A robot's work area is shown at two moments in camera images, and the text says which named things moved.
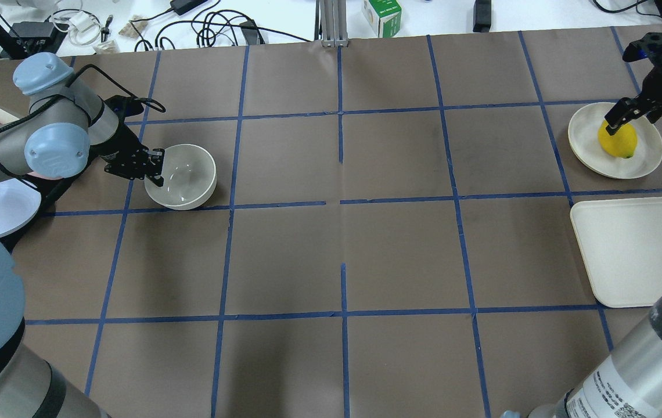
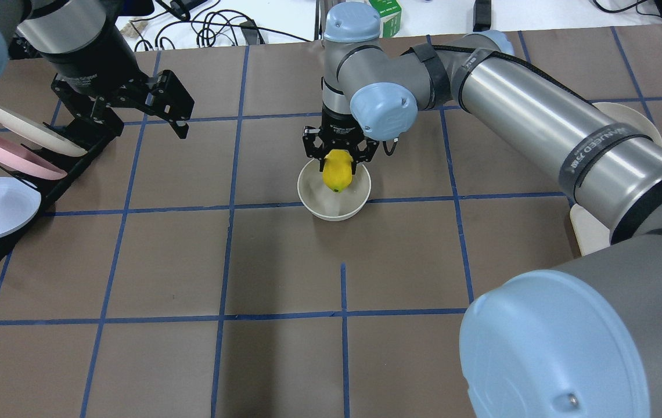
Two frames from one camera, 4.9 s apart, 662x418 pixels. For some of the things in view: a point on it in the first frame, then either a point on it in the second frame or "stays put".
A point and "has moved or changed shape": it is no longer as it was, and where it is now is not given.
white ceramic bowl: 189,177 to 330,205
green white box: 383,17 stays put
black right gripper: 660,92 to 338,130
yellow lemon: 622,144 has moved or changed shape
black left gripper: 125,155 to 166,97
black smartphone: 482,15 stays put
